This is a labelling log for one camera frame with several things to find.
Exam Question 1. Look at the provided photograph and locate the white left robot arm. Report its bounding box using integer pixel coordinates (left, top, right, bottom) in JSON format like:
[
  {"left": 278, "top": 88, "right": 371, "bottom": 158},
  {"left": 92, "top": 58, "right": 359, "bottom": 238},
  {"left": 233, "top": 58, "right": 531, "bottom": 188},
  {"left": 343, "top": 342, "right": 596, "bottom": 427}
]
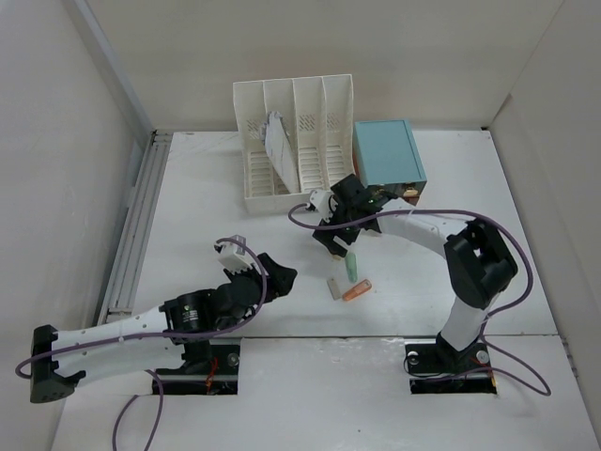
[{"left": 29, "top": 242, "right": 298, "bottom": 404}]

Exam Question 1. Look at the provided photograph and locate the teal mini drawer cabinet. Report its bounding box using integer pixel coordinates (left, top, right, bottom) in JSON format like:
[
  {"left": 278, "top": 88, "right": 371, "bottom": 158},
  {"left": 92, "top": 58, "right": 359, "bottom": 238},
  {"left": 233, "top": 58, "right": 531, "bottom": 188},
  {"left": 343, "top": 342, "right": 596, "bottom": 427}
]
[{"left": 353, "top": 119, "right": 427, "bottom": 206}]

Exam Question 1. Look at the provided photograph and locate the grey eraser block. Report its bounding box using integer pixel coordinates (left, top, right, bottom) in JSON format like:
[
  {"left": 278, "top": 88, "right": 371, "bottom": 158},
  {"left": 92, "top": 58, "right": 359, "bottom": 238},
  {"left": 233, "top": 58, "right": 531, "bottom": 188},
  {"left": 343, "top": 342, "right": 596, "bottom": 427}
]
[{"left": 327, "top": 278, "right": 342, "bottom": 300}]

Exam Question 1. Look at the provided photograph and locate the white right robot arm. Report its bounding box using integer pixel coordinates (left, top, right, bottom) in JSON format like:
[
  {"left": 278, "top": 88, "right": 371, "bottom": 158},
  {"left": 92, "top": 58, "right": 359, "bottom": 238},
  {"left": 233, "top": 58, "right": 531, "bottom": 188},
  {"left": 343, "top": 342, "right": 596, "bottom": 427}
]
[{"left": 309, "top": 175, "right": 517, "bottom": 370}]

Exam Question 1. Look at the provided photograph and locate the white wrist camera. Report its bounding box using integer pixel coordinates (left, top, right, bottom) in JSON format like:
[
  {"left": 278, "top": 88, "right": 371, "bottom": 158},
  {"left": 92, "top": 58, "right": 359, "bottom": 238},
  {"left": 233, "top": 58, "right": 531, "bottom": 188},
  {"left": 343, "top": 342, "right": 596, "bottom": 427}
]
[
  {"left": 307, "top": 189, "right": 337, "bottom": 222},
  {"left": 214, "top": 235, "right": 255, "bottom": 276}
]

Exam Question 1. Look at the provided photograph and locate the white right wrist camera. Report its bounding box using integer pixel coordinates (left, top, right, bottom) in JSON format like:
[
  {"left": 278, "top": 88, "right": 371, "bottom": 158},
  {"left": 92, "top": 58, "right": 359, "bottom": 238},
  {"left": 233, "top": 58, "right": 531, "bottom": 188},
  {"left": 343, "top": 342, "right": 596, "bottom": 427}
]
[{"left": 307, "top": 189, "right": 337, "bottom": 222}]

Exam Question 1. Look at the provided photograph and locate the aluminium rail frame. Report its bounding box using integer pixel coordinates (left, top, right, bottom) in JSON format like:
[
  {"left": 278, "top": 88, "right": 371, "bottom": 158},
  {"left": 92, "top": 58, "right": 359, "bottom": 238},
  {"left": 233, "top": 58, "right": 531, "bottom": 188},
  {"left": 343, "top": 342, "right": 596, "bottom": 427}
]
[{"left": 92, "top": 131, "right": 173, "bottom": 326}]

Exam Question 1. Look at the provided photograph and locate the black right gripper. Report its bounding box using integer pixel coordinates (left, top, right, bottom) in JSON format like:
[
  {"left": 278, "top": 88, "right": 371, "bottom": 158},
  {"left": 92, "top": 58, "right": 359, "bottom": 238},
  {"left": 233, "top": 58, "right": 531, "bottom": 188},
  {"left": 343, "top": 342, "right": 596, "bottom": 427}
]
[{"left": 313, "top": 197, "right": 360, "bottom": 257}]

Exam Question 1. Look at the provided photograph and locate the orange usb stick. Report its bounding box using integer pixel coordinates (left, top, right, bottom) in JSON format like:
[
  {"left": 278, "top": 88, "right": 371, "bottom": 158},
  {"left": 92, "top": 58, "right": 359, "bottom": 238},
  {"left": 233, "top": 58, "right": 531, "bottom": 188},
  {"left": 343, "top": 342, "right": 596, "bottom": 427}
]
[{"left": 342, "top": 279, "right": 372, "bottom": 302}]

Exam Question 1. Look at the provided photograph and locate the white paper booklet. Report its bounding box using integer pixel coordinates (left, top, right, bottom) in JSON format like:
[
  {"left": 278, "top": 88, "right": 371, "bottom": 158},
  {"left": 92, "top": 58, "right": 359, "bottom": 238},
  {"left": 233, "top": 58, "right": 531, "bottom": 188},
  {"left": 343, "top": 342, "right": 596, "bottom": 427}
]
[{"left": 259, "top": 111, "right": 301, "bottom": 194}]

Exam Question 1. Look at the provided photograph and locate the white four-slot file organizer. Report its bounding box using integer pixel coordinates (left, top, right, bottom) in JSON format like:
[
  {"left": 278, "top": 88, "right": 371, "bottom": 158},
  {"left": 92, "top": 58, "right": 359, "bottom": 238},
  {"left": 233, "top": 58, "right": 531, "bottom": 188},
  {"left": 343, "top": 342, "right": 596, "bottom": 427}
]
[{"left": 233, "top": 74, "right": 355, "bottom": 215}]

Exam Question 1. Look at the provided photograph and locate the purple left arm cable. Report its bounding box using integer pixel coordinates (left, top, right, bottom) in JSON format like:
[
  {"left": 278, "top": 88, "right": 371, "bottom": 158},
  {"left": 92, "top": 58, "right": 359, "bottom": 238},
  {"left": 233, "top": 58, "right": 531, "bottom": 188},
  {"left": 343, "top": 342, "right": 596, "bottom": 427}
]
[{"left": 16, "top": 237, "right": 271, "bottom": 451}]

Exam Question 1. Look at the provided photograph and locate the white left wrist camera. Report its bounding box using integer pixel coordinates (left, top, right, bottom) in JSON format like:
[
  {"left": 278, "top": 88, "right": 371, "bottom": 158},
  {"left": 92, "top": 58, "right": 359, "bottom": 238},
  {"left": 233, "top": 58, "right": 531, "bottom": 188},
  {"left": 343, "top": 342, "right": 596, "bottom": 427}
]
[{"left": 214, "top": 235, "right": 255, "bottom": 276}]

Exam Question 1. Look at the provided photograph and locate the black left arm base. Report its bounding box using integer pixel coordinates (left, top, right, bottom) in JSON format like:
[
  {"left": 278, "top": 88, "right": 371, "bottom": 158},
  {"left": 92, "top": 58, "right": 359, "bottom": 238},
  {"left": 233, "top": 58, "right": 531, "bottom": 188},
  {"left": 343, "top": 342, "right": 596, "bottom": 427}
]
[{"left": 156, "top": 338, "right": 241, "bottom": 396}]

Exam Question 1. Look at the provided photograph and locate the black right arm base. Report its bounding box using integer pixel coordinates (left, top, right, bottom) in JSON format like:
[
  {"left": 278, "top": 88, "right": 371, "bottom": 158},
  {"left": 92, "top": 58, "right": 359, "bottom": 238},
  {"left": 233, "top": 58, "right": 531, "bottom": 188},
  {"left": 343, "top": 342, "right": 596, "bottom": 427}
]
[{"left": 403, "top": 335, "right": 497, "bottom": 395}]

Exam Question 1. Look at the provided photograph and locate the green capsule case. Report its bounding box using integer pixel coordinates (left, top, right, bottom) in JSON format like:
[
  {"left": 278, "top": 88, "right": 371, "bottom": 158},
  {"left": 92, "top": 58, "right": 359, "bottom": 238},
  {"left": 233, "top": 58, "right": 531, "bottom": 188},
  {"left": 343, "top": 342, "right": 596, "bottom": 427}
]
[{"left": 345, "top": 252, "right": 358, "bottom": 284}]

